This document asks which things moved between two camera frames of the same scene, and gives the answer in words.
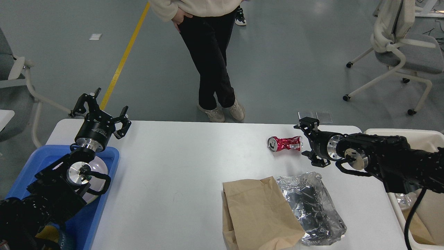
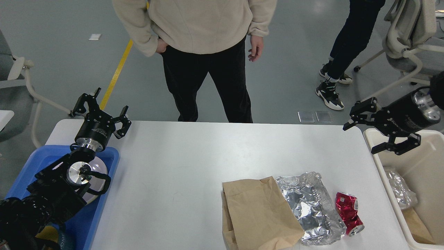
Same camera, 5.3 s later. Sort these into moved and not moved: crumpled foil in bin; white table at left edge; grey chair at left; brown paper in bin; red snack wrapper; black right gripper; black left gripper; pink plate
Moved: black right gripper; red snack wrapper
Not moved: brown paper in bin; pink plate; crumpled foil in bin; black left gripper; white table at left edge; grey chair at left
